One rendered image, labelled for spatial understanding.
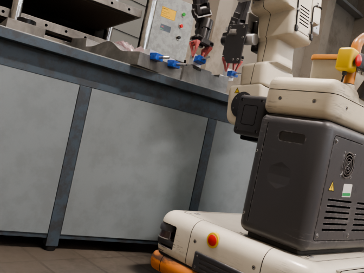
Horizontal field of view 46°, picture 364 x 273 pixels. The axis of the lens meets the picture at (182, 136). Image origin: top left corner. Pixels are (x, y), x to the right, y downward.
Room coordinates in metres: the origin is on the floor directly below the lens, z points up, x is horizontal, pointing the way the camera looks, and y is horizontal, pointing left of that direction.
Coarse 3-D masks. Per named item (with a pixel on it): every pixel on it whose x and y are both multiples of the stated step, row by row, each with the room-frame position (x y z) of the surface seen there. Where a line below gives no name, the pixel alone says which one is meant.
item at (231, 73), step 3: (228, 69) 2.25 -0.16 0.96; (231, 69) 2.26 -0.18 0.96; (225, 72) 2.26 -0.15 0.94; (228, 72) 2.24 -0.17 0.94; (231, 72) 2.22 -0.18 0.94; (234, 72) 2.22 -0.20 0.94; (237, 72) 2.23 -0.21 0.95; (225, 75) 2.25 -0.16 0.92; (228, 75) 2.24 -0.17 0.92; (231, 75) 2.22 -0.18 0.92; (234, 75) 2.22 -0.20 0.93; (237, 75) 2.23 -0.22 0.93; (231, 78) 2.27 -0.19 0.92
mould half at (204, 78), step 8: (184, 72) 1.96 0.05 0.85; (192, 72) 1.98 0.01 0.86; (200, 72) 2.01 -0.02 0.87; (208, 72) 2.03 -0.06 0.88; (184, 80) 1.97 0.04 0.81; (192, 80) 1.99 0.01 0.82; (200, 80) 2.01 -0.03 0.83; (208, 80) 2.03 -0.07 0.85; (216, 80) 2.06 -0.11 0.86; (224, 80) 2.08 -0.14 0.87; (216, 88) 2.06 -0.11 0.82; (224, 88) 2.09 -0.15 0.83
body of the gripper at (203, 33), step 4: (200, 28) 2.02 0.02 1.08; (204, 28) 2.01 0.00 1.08; (200, 32) 2.01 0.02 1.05; (204, 32) 2.01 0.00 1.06; (208, 32) 2.02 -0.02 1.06; (192, 36) 2.01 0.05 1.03; (196, 36) 1.98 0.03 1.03; (200, 36) 1.99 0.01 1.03; (204, 36) 2.01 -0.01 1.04; (208, 36) 2.02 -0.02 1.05; (208, 40) 2.01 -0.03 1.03; (212, 44) 2.03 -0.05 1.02
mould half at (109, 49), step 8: (72, 40) 2.04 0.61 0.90; (80, 40) 2.00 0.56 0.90; (88, 40) 1.98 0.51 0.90; (80, 48) 1.99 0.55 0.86; (88, 48) 1.95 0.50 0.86; (96, 48) 1.91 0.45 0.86; (104, 48) 1.87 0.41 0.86; (112, 48) 1.84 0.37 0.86; (120, 48) 1.82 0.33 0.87; (112, 56) 1.83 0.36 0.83; (120, 56) 1.79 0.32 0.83; (128, 56) 1.76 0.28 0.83; (136, 56) 1.73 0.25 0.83; (144, 56) 1.74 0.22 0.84; (136, 64) 1.72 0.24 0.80; (144, 64) 1.75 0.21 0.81; (152, 64) 1.78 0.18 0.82; (160, 64) 1.81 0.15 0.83; (160, 72) 1.82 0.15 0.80; (168, 72) 1.86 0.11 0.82; (176, 72) 1.89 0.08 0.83
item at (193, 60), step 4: (196, 56) 1.98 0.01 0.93; (200, 56) 1.97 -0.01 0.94; (208, 56) 1.93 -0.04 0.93; (192, 60) 1.99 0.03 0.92; (196, 60) 1.97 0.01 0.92; (200, 60) 1.97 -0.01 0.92; (204, 60) 1.98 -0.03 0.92; (192, 64) 2.00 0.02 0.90; (196, 64) 2.00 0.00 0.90; (200, 64) 2.01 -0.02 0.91; (196, 68) 2.03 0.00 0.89
